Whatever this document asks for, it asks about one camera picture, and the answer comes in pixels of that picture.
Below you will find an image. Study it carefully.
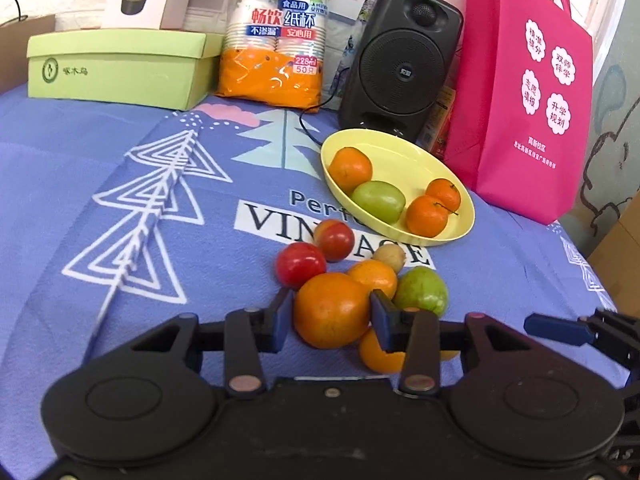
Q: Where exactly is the green jujube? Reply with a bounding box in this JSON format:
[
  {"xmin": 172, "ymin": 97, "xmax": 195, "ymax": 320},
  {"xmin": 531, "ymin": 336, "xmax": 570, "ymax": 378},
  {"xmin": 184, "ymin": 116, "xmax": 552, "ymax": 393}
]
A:
[{"xmin": 350, "ymin": 180, "xmax": 405, "ymax": 225}]

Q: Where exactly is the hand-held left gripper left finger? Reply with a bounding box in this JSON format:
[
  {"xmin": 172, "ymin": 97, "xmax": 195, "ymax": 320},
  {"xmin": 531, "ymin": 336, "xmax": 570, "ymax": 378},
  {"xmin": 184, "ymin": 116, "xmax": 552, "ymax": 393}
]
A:
[{"xmin": 129, "ymin": 287, "xmax": 294, "ymax": 400}]

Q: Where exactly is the large orange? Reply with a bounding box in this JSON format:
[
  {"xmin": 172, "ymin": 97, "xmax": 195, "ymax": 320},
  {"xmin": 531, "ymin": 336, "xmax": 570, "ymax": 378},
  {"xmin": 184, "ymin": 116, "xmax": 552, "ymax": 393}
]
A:
[{"xmin": 293, "ymin": 272, "xmax": 372, "ymax": 350}]

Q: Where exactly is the black cable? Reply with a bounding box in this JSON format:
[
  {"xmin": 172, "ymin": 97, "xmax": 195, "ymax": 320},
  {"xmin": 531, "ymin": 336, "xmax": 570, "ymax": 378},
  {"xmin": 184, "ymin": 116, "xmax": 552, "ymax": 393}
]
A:
[{"xmin": 298, "ymin": 67, "xmax": 353, "ymax": 151}]

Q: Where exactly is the black speaker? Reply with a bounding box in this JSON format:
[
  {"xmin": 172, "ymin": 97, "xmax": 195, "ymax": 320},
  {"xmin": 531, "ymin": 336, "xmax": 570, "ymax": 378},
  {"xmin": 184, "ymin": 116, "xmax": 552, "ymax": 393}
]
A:
[{"xmin": 337, "ymin": 0, "xmax": 464, "ymax": 142}]

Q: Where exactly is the red tomato right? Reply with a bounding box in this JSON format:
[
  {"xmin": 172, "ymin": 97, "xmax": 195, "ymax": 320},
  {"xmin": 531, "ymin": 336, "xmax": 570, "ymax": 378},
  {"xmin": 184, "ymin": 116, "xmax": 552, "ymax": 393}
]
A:
[{"xmin": 314, "ymin": 219, "xmax": 356, "ymax": 263}]

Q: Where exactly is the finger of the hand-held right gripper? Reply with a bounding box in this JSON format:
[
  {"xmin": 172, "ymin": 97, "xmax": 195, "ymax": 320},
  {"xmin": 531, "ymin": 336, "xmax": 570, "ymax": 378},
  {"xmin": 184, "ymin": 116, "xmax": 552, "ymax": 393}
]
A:
[{"xmin": 523, "ymin": 312, "xmax": 597, "ymax": 347}]

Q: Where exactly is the green pear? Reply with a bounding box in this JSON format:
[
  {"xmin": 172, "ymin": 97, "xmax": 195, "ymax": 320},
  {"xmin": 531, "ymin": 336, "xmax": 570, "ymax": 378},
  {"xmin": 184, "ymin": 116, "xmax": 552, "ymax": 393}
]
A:
[{"xmin": 392, "ymin": 266, "xmax": 449, "ymax": 318}]

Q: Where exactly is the yellow orange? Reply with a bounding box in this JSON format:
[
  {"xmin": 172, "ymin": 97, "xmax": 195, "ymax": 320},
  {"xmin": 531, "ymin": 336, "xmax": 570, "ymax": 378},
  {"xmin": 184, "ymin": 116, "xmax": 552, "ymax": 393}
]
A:
[{"xmin": 358, "ymin": 326, "xmax": 460, "ymax": 374}]

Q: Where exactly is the pack of paper cups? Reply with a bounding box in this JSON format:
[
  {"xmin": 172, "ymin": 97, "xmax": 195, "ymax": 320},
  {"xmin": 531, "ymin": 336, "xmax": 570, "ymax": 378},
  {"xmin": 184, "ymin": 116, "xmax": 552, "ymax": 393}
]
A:
[{"xmin": 214, "ymin": 0, "xmax": 335, "ymax": 115}]

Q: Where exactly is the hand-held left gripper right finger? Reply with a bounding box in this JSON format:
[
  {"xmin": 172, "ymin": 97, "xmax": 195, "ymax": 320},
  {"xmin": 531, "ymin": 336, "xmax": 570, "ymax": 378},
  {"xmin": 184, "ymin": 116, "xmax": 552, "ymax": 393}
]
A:
[{"xmin": 369, "ymin": 289, "xmax": 543, "ymax": 397}]

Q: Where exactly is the small brown kiwi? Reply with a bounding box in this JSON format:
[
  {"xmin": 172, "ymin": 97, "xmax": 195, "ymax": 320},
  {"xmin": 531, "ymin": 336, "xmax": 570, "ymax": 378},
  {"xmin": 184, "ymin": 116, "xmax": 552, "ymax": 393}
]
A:
[{"xmin": 372, "ymin": 244, "xmax": 406, "ymax": 273}]

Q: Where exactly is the green cardboard box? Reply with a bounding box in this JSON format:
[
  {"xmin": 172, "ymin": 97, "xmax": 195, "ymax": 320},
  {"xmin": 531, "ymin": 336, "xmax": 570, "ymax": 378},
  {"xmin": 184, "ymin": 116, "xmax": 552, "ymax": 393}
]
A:
[{"xmin": 26, "ymin": 31, "xmax": 224, "ymax": 111}]

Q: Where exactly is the blue printed blanket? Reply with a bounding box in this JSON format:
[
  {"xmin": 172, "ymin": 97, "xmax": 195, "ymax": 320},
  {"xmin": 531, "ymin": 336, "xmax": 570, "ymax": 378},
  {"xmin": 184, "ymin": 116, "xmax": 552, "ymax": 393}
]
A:
[{"xmin": 0, "ymin": 81, "xmax": 632, "ymax": 413}]

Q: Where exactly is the red yellow packet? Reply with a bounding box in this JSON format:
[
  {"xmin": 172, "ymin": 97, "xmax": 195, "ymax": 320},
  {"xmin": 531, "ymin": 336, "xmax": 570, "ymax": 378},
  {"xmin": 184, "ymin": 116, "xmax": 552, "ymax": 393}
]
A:
[{"xmin": 416, "ymin": 82, "xmax": 458, "ymax": 162}]

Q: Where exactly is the mandarin orange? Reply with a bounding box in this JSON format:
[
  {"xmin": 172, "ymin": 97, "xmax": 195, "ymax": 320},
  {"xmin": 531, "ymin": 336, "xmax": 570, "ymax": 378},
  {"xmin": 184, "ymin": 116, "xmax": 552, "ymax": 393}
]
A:
[
  {"xmin": 405, "ymin": 195, "xmax": 449, "ymax": 238},
  {"xmin": 328, "ymin": 146, "xmax": 374, "ymax": 194},
  {"xmin": 347, "ymin": 259, "xmax": 399, "ymax": 301},
  {"xmin": 425, "ymin": 178, "xmax": 461, "ymax": 213}
]

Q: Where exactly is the pink tote bag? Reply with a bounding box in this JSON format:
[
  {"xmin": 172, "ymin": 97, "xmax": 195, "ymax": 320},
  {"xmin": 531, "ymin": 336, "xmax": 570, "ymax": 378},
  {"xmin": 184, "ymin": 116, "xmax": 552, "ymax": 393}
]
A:
[{"xmin": 443, "ymin": 0, "xmax": 594, "ymax": 226}]

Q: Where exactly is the red tomato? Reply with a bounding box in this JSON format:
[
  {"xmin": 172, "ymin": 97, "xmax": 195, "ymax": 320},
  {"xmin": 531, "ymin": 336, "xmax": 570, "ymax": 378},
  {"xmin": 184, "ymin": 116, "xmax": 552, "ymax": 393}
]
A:
[
  {"xmin": 314, "ymin": 219, "xmax": 356, "ymax": 263},
  {"xmin": 275, "ymin": 242, "xmax": 327, "ymax": 289}
]

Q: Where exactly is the brown cardboard box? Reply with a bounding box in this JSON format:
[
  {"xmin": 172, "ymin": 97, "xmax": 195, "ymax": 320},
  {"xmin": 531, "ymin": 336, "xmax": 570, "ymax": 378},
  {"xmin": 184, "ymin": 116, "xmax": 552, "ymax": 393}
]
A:
[
  {"xmin": 0, "ymin": 14, "xmax": 57, "ymax": 95},
  {"xmin": 586, "ymin": 207, "xmax": 640, "ymax": 313}
]

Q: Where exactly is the yellow plate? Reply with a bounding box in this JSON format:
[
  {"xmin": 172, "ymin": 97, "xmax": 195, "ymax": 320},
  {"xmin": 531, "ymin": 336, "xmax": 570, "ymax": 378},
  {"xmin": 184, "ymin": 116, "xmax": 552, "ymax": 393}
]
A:
[{"xmin": 320, "ymin": 128, "xmax": 475, "ymax": 247}]

